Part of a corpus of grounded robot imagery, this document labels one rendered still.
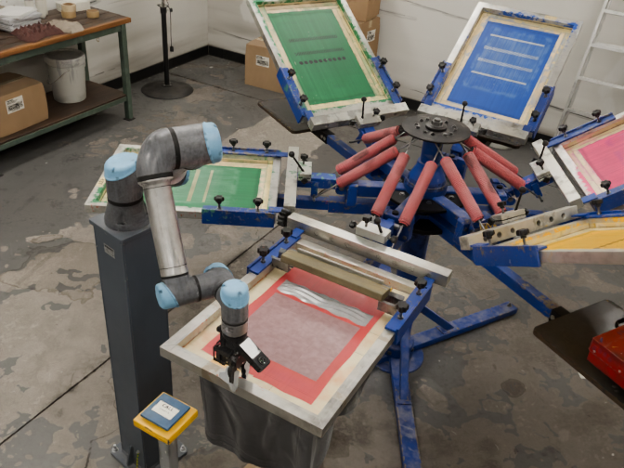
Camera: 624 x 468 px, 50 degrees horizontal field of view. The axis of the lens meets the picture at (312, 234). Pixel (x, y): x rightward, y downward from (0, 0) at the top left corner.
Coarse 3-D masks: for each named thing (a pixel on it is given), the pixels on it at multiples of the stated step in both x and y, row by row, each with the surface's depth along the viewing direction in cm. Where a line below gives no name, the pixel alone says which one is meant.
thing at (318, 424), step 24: (360, 264) 251; (408, 288) 242; (216, 312) 223; (192, 336) 214; (384, 336) 217; (192, 360) 202; (360, 360) 207; (240, 384) 195; (360, 384) 203; (264, 408) 193; (288, 408) 189; (336, 408) 190; (312, 432) 186
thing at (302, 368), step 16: (352, 304) 236; (368, 304) 237; (320, 320) 227; (336, 320) 228; (304, 336) 220; (320, 336) 220; (336, 336) 221; (352, 336) 222; (288, 352) 213; (304, 352) 214; (320, 352) 214; (336, 352) 215; (352, 352) 215; (272, 368) 207; (288, 368) 207; (304, 368) 208; (320, 368) 208; (336, 368) 209; (272, 384) 201; (288, 384) 201; (304, 384) 202; (320, 384) 202; (304, 400) 196
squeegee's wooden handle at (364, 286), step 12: (288, 252) 243; (288, 264) 240; (300, 264) 237; (312, 264) 237; (324, 264) 238; (324, 276) 233; (336, 276) 231; (348, 276) 233; (348, 288) 230; (360, 288) 228; (372, 288) 227; (384, 288) 229
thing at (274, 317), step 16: (288, 272) 249; (304, 272) 250; (272, 288) 241; (320, 288) 243; (336, 288) 243; (256, 304) 232; (272, 304) 233; (288, 304) 234; (304, 304) 234; (256, 320) 225; (272, 320) 226; (288, 320) 226; (304, 320) 227; (256, 336) 218; (272, 336) 219; (288, 336) 219; (208, 352) 211; (272, 352) 213
